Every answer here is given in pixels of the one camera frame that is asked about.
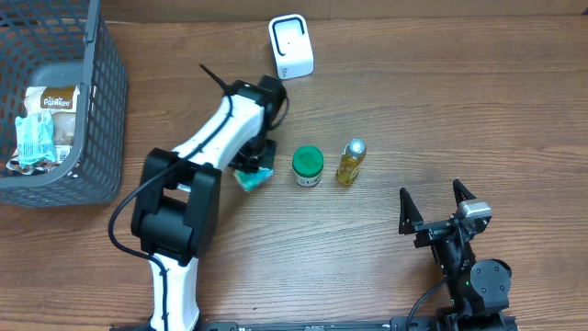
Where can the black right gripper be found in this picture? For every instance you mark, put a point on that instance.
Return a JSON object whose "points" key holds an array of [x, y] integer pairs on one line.
{"points": [[437, 228]]}

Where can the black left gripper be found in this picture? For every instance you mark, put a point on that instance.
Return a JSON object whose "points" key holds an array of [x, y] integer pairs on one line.
{"points": [[268, 162]]}

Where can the small teal box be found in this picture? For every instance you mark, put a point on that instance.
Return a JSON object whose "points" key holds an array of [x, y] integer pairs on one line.
{"points": [[251, 181]]}

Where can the green lid jar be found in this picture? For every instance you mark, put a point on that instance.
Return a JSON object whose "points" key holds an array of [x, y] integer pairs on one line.
{"points": [[307, 165]]}

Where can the yellow dish soap bottle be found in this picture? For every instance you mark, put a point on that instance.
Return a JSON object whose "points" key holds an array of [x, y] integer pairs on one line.
{"points": [[352, 156]]}

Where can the brown Pantree snack bag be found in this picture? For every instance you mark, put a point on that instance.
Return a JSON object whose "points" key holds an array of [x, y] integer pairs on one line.
{"points": [[61, 102]]}

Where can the green wet wipes pack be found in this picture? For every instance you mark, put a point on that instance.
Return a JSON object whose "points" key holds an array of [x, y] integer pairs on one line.
{"points": [[35, 139]]}

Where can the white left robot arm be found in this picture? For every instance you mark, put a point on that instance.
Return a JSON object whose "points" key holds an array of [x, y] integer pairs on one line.
{"points": [[178, 200]]}

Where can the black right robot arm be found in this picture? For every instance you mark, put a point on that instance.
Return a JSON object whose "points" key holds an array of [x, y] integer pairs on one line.
{"points": [[478, 289]]}

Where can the white barcode scanner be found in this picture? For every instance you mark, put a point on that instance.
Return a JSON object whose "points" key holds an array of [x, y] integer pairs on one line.
{"points": [[291, 45]]}

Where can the grey plastic mesh basket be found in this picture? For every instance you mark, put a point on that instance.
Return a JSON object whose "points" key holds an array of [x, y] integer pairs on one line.
{"points": [[64, 43]]}

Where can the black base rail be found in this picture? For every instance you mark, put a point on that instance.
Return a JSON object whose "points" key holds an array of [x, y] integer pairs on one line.
{"points": [[321, 326]]}

